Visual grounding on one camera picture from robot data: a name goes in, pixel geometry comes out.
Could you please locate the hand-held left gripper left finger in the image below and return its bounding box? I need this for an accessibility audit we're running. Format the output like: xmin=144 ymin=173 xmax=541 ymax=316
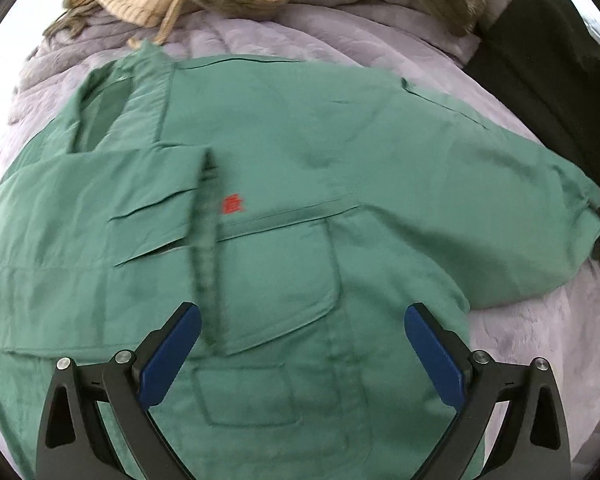
xmin=35 ymin=301 xmax=203 ymax=480

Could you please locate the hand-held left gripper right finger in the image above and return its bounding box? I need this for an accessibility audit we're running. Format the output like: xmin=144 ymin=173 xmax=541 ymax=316
xmin=403 ymin=302 xmax=574 ymax=480

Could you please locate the green work shirt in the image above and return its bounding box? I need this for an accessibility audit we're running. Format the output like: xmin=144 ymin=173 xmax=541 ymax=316
xmin=0 ymin=40 xmax=600 ymax=480

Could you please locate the black cloth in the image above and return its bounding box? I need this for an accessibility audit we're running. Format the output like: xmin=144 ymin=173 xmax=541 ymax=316
xmin=462 ymin=0 xmax=600 ymax=311

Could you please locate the lilac embossed fleece blanket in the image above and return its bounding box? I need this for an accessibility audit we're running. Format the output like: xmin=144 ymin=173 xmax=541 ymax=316
xmin=0 ymin=0 xmax=600 ymax=480

